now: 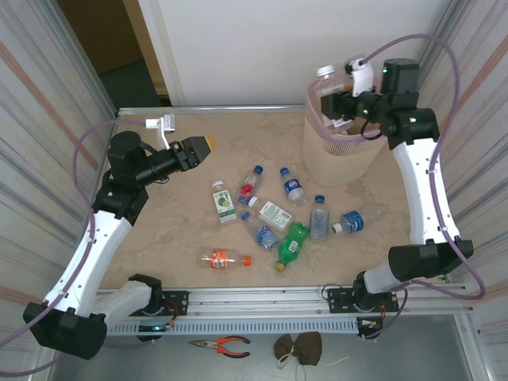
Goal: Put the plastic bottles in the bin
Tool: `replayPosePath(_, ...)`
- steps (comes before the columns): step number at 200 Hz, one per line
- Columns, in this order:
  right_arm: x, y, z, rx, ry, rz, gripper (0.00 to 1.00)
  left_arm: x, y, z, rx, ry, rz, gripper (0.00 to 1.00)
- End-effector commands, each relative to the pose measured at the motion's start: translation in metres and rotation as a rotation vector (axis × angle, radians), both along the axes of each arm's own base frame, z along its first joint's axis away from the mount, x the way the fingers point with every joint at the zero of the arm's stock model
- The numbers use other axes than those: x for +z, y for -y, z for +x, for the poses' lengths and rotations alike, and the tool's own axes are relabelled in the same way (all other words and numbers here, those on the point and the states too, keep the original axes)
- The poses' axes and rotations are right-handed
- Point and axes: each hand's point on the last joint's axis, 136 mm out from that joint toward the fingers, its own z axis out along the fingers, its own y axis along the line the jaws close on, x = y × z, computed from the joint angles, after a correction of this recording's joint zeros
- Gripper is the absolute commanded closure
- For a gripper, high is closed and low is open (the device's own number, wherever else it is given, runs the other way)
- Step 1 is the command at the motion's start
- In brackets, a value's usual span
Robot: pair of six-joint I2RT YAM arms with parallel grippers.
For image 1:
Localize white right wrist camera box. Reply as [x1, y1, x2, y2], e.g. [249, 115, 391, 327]
[344, 58, 376, 96]

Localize clear bottle light blue label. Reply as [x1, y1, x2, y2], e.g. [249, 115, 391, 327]
[239, 210, 281, 252]

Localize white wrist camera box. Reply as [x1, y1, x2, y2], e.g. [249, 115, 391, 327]
[145, 114, 178, 150]
[344, 58, 376, 96]

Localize aluminium table edge rail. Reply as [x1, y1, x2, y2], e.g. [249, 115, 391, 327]
[116, 104, 310, 117]

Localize pink plastic bin liner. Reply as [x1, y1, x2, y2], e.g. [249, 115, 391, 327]
[305, 75, 392, 144]

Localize long aluminium mounting rail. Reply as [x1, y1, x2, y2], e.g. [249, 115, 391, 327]
[90, 282, 476, 321]

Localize clear bottle red flower label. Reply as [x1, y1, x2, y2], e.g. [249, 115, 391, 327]
[235, 165, 265, 207]

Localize short Pepsi label bottle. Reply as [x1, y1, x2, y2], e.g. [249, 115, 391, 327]
[279, 167, 309, 208]

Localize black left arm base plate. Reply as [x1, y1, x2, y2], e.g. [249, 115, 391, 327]
[150, 291, 190, 318]

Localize clear water bottle blue cap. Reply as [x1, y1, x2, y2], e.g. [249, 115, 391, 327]
[309, 194, 331, 242]

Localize lime label juice bottle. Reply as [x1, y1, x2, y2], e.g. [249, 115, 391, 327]
[210, 179, 238, 225]

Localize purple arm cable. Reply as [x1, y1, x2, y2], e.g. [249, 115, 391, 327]
[359, 33, 487, 342]
[0, 118, 150, 376]

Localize grey metal shelf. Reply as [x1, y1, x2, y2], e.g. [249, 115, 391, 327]
[47, 315, 477, 381]

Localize corrugated metal side panel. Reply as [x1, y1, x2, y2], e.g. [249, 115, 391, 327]
[0, 0, 120, 381]
[400, 0, 508, 381]

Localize beige plastic waste bin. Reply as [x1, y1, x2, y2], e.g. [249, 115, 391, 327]
[303, 75, 392, 187]

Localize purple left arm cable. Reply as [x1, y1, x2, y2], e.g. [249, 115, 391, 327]
[0, 118, 150, 376]

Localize white green label square bottle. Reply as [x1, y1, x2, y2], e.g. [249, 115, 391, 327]
[247, 195, 294, 233]

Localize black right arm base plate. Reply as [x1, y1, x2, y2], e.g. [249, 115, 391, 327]
[325, 283, 400, 314]

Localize brown cloth bundle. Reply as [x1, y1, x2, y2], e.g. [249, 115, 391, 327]
[273, 331, 323, 367]

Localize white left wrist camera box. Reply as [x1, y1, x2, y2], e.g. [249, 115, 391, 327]
[145, 114, 178, 150]

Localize slotted grey cable duct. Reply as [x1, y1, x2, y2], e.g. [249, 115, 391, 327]
[102, 318, 360, 337]

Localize white door frame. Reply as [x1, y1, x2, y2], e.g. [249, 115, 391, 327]
[121, 0, 187, 107]

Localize orange handled pliers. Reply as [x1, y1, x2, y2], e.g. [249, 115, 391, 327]
[188, 335, 252, 358]

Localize brown wooden door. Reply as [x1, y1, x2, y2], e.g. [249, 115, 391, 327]
[57, 0, 144, 76]

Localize purple label white cap bottle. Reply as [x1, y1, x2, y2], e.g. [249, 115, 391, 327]
[316, 64, 352, 132]

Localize black controller board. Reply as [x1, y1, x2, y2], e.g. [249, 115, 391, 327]
[356, 317, 384, 341]
[137, 323, 174, 342]

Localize aluminium side frame rail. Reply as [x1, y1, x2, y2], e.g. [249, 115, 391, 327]
[65, 113, 121, 289]

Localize green bottle yellow cap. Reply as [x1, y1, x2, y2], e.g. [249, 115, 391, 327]
[275, 221, 311, 273]

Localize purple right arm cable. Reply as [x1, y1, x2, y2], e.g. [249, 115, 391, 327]
[359, 33, 487, 342]

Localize orange label orange cap bottle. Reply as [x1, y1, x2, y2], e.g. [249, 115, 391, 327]
[197, 248, 253, 271]

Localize blue label white cap bottle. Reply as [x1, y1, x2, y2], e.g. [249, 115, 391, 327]
[331, 209, 382, 236]

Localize beige string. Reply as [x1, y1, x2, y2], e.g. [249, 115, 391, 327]
[276, 354, 351, 380]

